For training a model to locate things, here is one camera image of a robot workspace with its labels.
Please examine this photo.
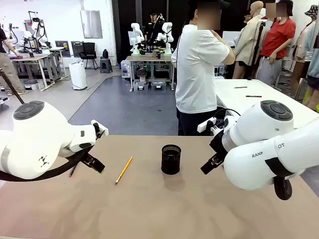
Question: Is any background robot with cables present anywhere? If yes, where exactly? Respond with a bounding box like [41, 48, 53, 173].
[23, 11, 52, 54]

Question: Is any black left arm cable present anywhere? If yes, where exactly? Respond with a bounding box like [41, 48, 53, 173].
[0, 149, 87, 182]

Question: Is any mannequin in beige jacket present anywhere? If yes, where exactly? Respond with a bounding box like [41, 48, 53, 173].
[233, 0, 265, 80]

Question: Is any long grey work table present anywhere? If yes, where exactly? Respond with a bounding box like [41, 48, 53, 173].
[9, 47, 67, 90]

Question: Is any black tripod leg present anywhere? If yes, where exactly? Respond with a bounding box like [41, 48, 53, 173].
[0, 68, 25, 105]

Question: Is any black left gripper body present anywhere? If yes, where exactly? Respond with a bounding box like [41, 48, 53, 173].
[93, 123, 105, 140]

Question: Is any background work table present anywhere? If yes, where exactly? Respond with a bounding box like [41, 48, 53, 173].
[125, 55, 175, 92]

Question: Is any black office chair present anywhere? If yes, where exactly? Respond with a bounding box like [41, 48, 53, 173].
[79, 42, 99, 70]

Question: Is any person in black clothes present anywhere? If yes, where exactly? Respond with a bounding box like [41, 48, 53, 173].
[144, 11, 163, 48]

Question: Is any white air purifier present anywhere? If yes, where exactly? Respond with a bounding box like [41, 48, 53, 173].
[68, 61, 88, 91]

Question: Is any person's right hand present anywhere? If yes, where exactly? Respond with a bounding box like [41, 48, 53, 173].
[211, 29, 224, 43]

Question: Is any mannequin with bucket hat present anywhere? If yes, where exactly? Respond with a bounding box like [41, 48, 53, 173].
[290, 4, 319, 98]

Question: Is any metal wall panel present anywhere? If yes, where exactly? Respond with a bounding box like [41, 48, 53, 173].
[80, 9, 103, 39]

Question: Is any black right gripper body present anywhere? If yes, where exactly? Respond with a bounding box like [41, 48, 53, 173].
[209, 129, 229, 160]

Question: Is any black mesh pen holder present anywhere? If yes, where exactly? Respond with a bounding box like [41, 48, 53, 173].
[160, 144, 182, 175]

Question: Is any yellow pencil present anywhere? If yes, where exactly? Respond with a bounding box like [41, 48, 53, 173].
[115, 156, 133, 185]

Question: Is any black camera tripod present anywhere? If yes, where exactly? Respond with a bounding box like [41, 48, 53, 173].
[247, 21, 266, 81]

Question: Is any dark grey stool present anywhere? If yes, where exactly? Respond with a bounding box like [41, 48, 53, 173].
[100, 57, 113, 74]

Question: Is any person in white t-shirt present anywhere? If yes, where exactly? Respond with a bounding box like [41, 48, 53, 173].
[171, 0, 236, 136]

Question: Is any clear storage box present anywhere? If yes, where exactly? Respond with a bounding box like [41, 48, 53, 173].
[134, 81, 150, 92]
[151, 81, 167, 92]

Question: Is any person in black t-shirt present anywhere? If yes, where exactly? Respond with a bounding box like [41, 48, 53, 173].
[0, 23, 28, 97]

